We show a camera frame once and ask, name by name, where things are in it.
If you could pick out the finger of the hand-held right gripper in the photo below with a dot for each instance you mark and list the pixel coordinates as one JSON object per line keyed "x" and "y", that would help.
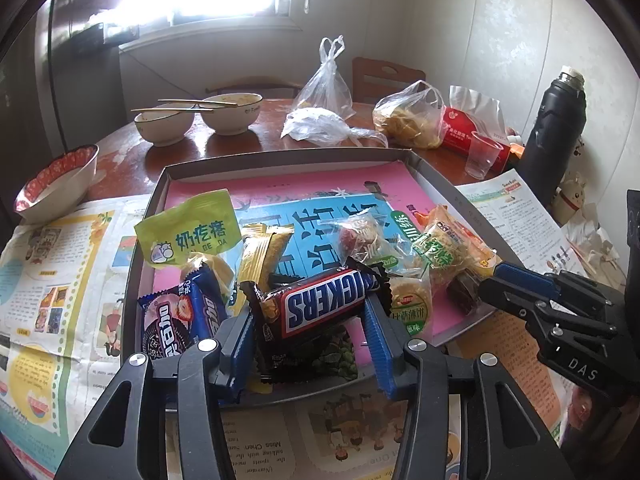
{"x": 510, "y": 300}
{"x": 525, "y": 277}

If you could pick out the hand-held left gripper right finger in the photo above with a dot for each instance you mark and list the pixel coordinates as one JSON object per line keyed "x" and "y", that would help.
{"x": 380, "y": 355}

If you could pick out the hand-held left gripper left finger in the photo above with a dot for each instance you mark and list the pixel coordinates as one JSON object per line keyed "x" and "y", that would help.
{"x": 244, "y": 355}

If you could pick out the green pea snack packet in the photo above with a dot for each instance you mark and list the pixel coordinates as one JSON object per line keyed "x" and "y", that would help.
{"x": 335, "y": 360}

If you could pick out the dark brown snack piece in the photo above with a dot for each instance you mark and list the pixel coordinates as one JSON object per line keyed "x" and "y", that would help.
{"x": 462, "y": 292}

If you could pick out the round yellow pastry packet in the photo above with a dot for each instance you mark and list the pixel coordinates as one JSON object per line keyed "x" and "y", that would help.
{"x": 410, "y": 302}

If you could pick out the blue cookie packet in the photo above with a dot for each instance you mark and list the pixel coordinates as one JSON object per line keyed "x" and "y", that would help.
{"x": 175, "y": 320}

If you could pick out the brown chocolate bar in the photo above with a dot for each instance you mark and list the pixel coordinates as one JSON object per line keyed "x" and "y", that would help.
{"x": 320, "y": 305}

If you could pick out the orange cracker packet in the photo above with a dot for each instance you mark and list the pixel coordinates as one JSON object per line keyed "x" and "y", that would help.
{"x": 455, "y": 237}

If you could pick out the gold snack bar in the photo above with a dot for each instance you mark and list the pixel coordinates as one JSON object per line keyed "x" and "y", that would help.
{"x": 262, "y": 255}

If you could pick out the clear packet with green print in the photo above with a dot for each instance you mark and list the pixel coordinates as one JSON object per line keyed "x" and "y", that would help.
{"x": 417, "y": 250}

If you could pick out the clear packet with red candy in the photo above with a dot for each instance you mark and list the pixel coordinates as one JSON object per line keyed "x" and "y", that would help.
{"x": 357, "y": 240}

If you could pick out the light green candy packet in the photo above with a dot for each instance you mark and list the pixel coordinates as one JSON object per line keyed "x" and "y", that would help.
{"x": 190, "y": 230}

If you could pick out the grey shallow cardboard box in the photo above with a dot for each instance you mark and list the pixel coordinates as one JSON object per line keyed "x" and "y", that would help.
{"x": 152, "y": 195}

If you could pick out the person's right hand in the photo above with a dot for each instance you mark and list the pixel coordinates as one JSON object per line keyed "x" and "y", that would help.
{"x": 585, "y": 407}

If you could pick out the small white newspaper page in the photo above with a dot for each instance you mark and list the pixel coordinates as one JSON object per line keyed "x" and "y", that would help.
{"x": 515, "y": 220}

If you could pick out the white paper clutter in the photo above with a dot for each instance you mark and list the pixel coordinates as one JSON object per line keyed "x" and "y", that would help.
{"x": 595, "y": 245}

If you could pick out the clear plastic cup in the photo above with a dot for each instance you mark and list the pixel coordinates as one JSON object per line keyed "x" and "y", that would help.
{"x": 482, "y": 157}

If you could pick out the spotted white ornament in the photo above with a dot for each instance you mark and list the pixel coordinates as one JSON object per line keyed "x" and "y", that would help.
{"x": 579, "y": 150}

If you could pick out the black thermos bottle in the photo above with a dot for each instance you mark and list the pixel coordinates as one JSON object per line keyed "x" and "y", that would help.
{"x": 555, "y": 130}

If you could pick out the red tissue pack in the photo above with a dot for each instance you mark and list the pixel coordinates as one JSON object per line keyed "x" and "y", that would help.
{"x": 460, "y": 130}

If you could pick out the pink and blue book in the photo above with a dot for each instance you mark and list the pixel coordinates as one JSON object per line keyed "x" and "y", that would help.
{"x": 300, "y": 195}

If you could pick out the plastic bag of yellow food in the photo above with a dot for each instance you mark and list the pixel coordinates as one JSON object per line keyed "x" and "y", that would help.
{"x": 405, "y": 120}

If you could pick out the large colourful newspaper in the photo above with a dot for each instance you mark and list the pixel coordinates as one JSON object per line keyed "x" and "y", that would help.
{"x": 65, "y": 270}

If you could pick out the white crumpled plastic bag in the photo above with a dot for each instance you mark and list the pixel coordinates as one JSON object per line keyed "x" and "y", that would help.
{"x": 320, "y": 127}

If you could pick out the white ceramic bowl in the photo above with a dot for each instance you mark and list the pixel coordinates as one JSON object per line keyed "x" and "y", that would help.
{"x": 165, "y": 130}
{"x": 230, "y": 117}

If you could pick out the red patterned bowl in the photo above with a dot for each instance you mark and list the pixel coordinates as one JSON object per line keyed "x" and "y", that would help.
{"x": 55, "y": 195}

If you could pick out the wooden chair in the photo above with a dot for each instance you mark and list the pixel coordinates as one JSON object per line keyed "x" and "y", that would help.
{"x": 370, "y": 75}

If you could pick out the clear plastic bag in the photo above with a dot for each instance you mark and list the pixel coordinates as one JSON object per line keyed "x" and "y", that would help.
{"x": 327, "y": 90}

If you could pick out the dark tall cabinet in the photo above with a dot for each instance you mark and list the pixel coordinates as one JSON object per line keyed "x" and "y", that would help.
{"x": 75, "y": 70}

